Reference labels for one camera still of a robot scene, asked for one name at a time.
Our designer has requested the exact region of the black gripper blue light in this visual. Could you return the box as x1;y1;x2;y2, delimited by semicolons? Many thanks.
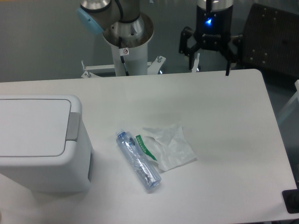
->
178;0;243;76

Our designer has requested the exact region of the white push-top trash can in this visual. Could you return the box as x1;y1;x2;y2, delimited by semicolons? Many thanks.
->
0;94;93;193

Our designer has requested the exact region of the dark perforated floor mat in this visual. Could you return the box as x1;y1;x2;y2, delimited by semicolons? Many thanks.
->
238;3;299;78

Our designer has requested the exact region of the crumpled clear plastic bag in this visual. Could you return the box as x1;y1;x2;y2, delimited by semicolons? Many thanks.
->
135;123;196;172

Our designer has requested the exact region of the translucent bin at right edge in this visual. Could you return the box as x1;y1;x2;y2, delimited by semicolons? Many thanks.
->
277;80;299;187

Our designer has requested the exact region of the clear blue plastic bottle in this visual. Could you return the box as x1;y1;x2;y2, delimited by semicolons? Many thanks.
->
116;129;162;191

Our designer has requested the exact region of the black clamp at table corner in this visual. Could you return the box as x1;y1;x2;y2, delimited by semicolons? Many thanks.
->
282;189;299;214

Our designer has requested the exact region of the white pedestal base frame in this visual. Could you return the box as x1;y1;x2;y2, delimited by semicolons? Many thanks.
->
80;53;201;78

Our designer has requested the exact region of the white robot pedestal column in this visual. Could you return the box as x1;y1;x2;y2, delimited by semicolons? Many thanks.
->
110;43;148;77

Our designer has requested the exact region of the black cable on pedestal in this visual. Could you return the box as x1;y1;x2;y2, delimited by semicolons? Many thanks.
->
118;36;130;76

